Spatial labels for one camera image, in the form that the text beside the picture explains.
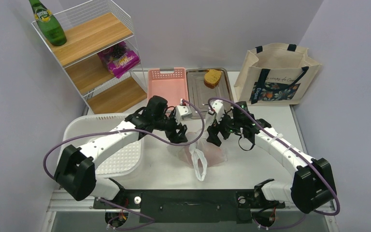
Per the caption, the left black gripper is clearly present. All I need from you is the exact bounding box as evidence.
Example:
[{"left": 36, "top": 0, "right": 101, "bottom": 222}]
[{"left": 153, "top": 110, "right": 187, "bottom": 144}]

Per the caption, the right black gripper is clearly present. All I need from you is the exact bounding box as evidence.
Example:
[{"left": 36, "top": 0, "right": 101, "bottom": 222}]
[{"left": 208, "top": 110, "right": 243, "bottom": 146}]

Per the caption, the white plastic grocery bag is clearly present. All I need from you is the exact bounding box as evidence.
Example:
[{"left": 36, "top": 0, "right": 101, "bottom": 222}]
[{"left": 168, "top": 115, "right": 228, "bottom": 182}]

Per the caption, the white plastic basin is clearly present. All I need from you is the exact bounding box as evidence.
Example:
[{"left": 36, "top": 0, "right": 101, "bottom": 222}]
[{"left": 57, "top": 113, "right": 143, "bottom": 180}]

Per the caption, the beige canvas tote bag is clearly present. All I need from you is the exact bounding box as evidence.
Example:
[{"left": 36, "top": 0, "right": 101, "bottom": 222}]
[{"left": 234, "top": 43, "right": 322, "bottom": 105}]

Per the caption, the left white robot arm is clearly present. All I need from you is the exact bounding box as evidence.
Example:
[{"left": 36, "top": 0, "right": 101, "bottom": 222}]
[{"left": 54, "top": 96, "right": 188, "bottom": 208}]

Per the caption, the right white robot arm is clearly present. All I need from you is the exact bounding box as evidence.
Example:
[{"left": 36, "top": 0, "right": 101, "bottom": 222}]
[{"left": 206, "top": 97, "right": 340, "bottom": 215}]

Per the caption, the stainless steel tray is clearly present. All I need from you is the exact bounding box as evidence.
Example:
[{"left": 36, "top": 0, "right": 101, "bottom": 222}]
[{"left": 186, "top": 68, "right": 234, "bottom": 117}]

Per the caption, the pink plastic basket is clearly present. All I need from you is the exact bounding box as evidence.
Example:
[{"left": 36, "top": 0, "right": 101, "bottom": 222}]
[{"left": 147, "top": 67, "right": 189, "bottom": 106}]

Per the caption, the brown bread slice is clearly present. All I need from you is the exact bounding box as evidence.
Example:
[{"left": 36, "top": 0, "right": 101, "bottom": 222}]
[{"left": 204, "top": 69, "right": 222, "bottom": 89}]

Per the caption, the purple snack packet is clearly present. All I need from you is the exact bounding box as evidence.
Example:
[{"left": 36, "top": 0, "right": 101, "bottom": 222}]
[{"left": 97, "top": 42, "right": 141, "bottom": 79}]

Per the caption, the green glass bottle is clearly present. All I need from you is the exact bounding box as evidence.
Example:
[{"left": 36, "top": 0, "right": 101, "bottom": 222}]
[{"left": 29, "top": 0, "right": 67, "bottom": 46}]

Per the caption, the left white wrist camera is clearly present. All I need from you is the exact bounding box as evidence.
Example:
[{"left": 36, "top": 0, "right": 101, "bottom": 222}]
[{"left": 174, "top": 102, "right": 192, "bottom": 125}]

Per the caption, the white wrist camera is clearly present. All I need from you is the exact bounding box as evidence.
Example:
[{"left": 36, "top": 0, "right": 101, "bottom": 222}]
[
  {"left": 205, "top": 100, "right": 225, "bottom": 125},
  {"left": 174, "top": 102, "right": 192, "bottom": 125}
]

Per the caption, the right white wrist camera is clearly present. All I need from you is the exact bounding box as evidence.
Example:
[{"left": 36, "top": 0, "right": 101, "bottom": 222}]
[{"left": 205, "top": 100, "right": 225, "bottom": 125}]

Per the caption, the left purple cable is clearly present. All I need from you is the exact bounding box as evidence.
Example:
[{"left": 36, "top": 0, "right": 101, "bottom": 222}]
[{"left": 43, "top": 99, "right": 206, "bottom": 182}]

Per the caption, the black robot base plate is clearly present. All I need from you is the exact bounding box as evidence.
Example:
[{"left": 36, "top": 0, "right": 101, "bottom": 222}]
[{"left": 93, "top": 189, "right": 285, "bottom": 224}]

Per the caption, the white wire wooden shelf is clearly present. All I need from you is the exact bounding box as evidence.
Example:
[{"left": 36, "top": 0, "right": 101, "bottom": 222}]
[{"left": 32, "top": 0, "right": 147, "bottom": 115}]

